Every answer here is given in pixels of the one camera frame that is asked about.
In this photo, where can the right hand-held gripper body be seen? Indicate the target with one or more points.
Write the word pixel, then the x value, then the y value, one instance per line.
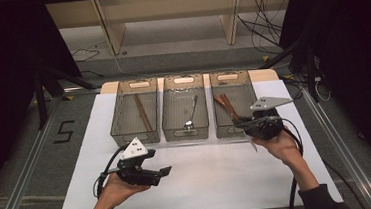
pixel 265 128

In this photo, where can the metal floor rail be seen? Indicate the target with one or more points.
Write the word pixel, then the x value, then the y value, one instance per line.
pixel 340 145
pixel 19 187

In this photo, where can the dark curtain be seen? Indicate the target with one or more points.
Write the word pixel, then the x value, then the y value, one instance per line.
pixel 7 81
pixel 353 54

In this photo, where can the smoky clear plastic bin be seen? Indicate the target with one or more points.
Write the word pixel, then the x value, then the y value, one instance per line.
pixel 243 95
pixel 177 113
pixel 127 117

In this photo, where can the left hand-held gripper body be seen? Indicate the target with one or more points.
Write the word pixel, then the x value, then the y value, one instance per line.
pixel 135 150

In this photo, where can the beige wooden bench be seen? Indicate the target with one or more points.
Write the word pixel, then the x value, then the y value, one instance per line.
pixel 169 5

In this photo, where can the metal spoon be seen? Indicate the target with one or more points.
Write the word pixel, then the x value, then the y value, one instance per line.
pixel 188 124

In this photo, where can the white table board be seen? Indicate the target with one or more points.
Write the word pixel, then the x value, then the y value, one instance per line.
pixel 213 182

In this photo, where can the black metal stand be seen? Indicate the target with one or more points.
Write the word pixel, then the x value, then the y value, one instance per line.
pixel 41 102
pixel 311 74

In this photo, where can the yellow floor tape piece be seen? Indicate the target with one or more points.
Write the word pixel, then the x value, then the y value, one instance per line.
pixel 68 98
pixel 265 58

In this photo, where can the person's left hand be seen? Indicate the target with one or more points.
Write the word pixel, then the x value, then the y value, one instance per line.
pixel 116 191

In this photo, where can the person's right hand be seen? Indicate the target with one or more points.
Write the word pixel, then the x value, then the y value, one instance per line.
pixel 284 148

